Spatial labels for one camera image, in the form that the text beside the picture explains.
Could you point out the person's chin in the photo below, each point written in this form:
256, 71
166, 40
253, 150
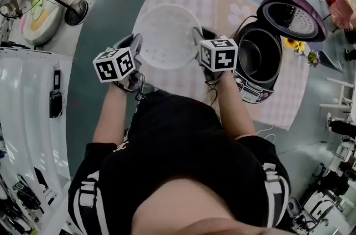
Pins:
200, 209

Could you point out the purple rice cooker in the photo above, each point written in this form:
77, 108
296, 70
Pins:
256, 92

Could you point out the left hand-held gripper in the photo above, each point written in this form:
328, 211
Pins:
111, 67

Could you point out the white panels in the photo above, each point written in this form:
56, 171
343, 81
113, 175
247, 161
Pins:
27, 131

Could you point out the white oval tub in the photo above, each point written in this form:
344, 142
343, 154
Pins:
41, 22

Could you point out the dark round pot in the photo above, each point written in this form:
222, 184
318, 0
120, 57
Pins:
250, 57

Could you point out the person's left forearm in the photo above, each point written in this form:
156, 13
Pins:
114, 117

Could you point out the black battery pack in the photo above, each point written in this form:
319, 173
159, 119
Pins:
55, 104

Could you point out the white perforated steamer tray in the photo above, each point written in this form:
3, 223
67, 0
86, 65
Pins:
167, 36

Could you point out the yellow sunflower bouquet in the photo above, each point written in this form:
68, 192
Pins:
296, 46

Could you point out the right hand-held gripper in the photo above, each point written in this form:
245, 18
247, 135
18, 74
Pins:
222, 57

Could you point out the small potted flower plant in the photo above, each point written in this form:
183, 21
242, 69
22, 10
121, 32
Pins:
313, 57

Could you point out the white table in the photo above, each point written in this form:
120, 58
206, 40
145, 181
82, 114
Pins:
342, 89

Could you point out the person's black shirt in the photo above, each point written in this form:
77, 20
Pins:
180, 145

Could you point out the grey chair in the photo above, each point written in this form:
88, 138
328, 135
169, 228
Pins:
331, 61

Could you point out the person's right forearm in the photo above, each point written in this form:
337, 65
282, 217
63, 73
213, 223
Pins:
236, 109

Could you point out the black-edged handheld device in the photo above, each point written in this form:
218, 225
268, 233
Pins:
57, 79

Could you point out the pink cloth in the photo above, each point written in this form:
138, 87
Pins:
343, 9

